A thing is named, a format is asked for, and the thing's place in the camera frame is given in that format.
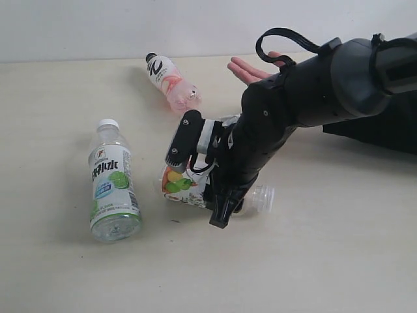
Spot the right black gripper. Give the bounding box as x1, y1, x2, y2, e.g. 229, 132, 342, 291
208, 61, 296, 228

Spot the tea bottle fruit label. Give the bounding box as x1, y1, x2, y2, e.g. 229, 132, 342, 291
160, 164, 276, 216

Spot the lime sports drink bottle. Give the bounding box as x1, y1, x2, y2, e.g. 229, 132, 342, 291
88, 119, 142, 243

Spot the black sleeved forearm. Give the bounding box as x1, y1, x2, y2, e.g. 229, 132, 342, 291
323, 115, 416, 155

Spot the pink peach drink bottle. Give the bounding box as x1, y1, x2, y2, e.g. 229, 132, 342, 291
145, 52, 201, 115

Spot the person's open hand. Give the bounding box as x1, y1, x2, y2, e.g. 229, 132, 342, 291
227, 56, 272, 85

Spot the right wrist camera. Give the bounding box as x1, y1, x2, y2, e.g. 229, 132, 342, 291
165, 110, 205, 173

